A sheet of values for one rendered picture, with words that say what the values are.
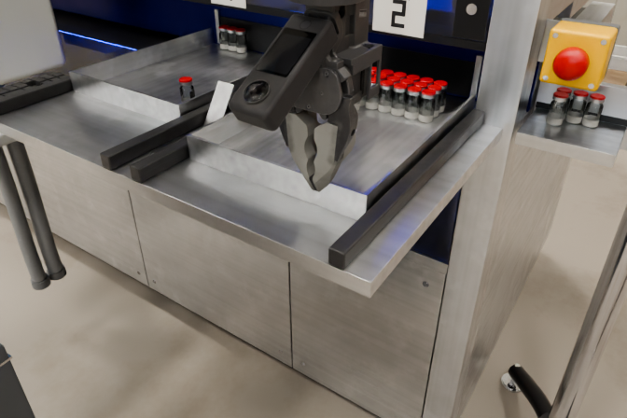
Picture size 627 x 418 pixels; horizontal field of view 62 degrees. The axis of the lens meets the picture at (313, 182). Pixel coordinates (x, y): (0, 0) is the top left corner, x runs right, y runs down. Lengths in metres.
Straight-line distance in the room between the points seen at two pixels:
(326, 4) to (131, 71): 0.63
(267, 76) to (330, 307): 0.81
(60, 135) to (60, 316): 1.11
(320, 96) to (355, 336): 0.79
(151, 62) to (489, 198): 0.67
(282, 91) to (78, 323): 1.46
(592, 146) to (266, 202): 0.46
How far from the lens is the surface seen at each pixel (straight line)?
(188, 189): 0.63
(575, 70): 0.73
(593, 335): 1.16
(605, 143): 0.83
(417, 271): 1.01
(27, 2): 1.34
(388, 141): 0.73
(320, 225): 0.56
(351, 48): 0.53
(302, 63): 0.46
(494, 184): 0.86
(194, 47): 1.15
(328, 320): 1.23
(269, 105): 0.44
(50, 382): 1.69
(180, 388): 1.56
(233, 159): 0.64
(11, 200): 1.54
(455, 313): 1.03
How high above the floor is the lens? 1.21
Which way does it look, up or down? 31 degrees down
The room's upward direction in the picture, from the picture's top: straight up
